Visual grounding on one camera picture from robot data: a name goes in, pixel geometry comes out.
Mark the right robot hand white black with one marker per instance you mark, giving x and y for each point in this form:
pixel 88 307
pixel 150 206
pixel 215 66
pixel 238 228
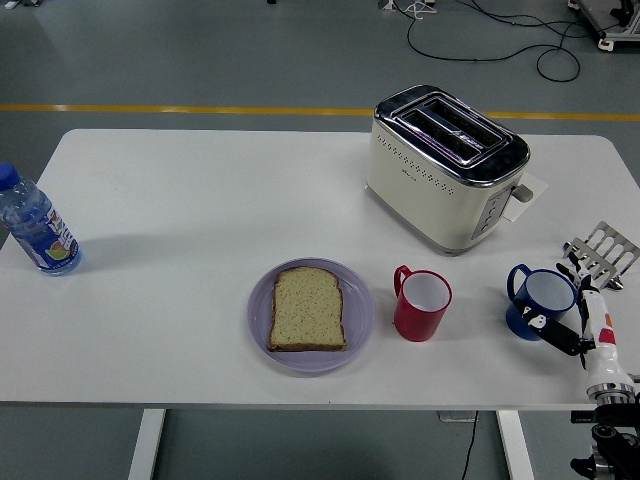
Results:
pixel 600 340

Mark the slice of bread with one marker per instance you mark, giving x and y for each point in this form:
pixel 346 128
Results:
pixel 307 310

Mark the black table control panel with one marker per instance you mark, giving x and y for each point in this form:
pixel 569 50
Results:
pixel 580 417

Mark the silver metal toast rack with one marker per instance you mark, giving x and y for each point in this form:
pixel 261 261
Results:
pixel 612 245

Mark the white table leg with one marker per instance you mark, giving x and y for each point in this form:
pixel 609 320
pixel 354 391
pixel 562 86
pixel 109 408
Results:
pixel 147 445
pixel 515 445

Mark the grey box under table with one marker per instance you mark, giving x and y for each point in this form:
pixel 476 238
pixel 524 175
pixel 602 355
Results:
pixel 452 415

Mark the cream and chrome toaster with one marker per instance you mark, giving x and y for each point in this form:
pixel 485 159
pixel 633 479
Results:
pixel 425 195

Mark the purple round plate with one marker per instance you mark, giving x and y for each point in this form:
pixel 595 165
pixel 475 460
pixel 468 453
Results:
pixel 360 310

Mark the wheeled equipment cart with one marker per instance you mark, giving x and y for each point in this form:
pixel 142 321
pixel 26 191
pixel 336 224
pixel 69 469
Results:
pixel 615 30

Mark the white floor stand foot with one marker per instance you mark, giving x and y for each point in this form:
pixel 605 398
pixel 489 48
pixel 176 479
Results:
pixel 386 4

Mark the clear water bottle blue cap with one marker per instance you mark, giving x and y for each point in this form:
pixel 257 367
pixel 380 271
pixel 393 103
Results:
pixel 35 225

